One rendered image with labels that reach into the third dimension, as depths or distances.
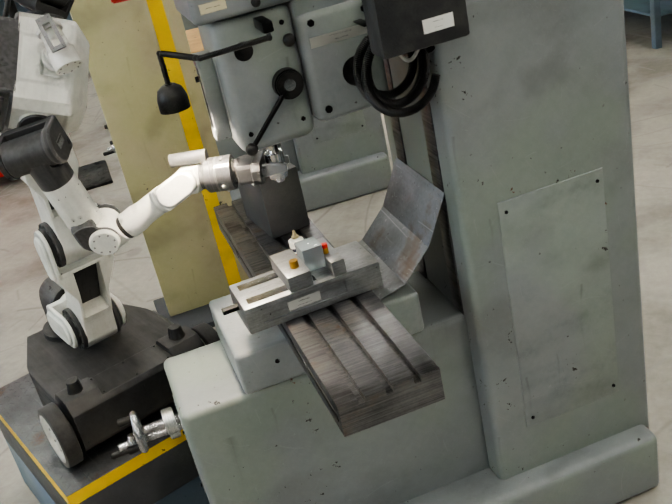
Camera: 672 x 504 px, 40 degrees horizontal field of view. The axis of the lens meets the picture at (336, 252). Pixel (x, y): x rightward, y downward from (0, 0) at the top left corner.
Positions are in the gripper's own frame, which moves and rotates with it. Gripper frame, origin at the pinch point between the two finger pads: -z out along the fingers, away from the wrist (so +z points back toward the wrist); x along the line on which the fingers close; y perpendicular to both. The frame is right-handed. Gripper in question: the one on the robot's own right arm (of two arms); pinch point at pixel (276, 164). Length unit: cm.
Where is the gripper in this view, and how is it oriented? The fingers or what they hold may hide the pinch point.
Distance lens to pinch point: 230.9
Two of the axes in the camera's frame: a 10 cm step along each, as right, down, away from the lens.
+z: -9.8, 1.5, 1.2
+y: 1.9, 8.8, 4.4
